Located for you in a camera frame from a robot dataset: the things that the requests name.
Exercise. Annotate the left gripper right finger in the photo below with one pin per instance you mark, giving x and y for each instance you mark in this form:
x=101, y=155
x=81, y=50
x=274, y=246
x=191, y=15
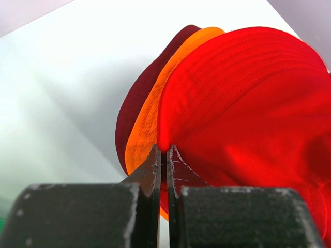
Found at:
x=204, y=216

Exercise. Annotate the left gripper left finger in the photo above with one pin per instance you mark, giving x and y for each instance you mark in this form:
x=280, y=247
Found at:
x=124, y=214

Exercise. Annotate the orange bucket hat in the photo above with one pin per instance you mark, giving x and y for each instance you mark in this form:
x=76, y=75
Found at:
x=144, y=131

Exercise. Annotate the maroon bucket hat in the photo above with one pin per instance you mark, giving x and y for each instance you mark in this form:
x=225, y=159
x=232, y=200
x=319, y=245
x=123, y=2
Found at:
x=139, y=91

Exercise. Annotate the red hat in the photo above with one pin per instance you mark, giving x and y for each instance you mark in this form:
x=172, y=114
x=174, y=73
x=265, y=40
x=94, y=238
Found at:
x=251, y=107

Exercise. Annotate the green plastic tray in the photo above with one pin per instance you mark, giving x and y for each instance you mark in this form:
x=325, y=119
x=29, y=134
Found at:
x=2, y=222

